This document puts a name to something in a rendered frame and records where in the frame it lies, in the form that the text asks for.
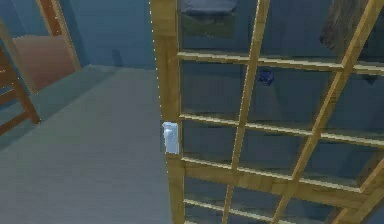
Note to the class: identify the light wooden glass-paned door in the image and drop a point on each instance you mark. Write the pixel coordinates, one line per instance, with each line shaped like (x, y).
(167, 83)

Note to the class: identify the small dark blue object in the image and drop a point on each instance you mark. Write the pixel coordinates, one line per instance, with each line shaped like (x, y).
(266, 77)

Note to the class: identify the dark blue cushion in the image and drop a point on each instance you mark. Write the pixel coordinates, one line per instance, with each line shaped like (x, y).
(208, 6)

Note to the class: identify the brown wooden chair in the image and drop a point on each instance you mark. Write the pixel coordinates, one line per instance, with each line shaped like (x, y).
(18, 96)

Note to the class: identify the brown wooden door frame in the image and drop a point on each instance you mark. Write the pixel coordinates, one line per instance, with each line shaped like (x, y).
(57, 26)

